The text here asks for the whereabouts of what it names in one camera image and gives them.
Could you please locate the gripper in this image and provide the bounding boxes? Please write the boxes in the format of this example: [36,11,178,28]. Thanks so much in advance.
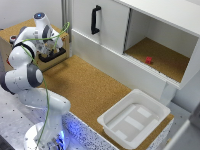
[45,34,64,52]

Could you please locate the wooden drawer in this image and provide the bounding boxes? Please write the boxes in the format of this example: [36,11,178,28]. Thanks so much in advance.
[35,39,71,73]

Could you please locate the wooden drawer box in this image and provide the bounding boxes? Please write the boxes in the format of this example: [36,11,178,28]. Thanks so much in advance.
[0,18,71,73]

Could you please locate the white cabinet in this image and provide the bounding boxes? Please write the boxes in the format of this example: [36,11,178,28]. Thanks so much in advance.
[68,0,200,108]

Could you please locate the red button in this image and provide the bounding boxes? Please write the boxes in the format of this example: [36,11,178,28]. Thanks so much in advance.
[8,34,18,45]

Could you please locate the white sliding door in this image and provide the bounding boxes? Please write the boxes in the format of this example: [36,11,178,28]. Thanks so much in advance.
[71,0,131,55]

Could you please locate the pink block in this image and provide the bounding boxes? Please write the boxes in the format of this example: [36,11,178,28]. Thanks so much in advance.
[144,56,154,65]

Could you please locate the white plastic box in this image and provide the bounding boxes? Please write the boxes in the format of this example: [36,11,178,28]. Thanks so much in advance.
[96,88,172,150]

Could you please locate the black drawer handle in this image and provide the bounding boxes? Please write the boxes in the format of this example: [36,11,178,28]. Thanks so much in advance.
[37,47,67,64]

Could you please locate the black door handle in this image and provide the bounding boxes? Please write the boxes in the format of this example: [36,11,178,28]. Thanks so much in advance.
[90,4,103,36]

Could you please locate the green cable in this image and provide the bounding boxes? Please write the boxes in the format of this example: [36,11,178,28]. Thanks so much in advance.
[20,21,72,150]

